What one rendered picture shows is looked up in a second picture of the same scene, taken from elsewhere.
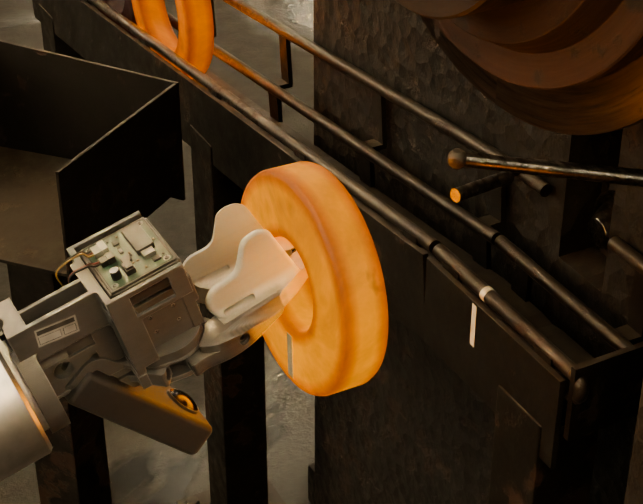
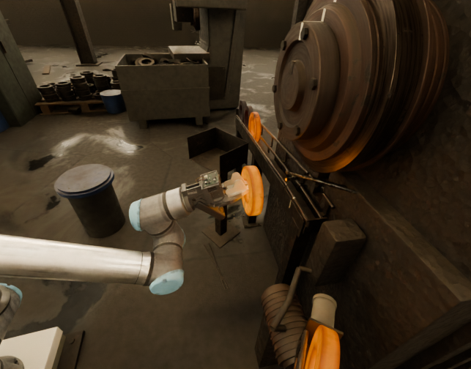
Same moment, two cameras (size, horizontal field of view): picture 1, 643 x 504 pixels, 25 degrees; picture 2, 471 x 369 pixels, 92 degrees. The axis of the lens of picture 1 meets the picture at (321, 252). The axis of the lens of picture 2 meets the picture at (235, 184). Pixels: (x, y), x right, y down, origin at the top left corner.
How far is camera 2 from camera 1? 30 cm
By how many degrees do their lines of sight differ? 14
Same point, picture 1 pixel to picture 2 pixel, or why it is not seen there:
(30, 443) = (182, 213)
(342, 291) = (253, 196)
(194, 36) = (256, 134)
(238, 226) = (236, 176)
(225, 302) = (229, 192)
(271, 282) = (240, 190)
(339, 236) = (255, 184)
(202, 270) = (228, 184)
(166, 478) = (240, 210)
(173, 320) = (217, 194)
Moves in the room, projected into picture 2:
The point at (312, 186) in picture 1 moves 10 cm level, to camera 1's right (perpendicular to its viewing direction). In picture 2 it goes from (253, 172) to (287, 179)
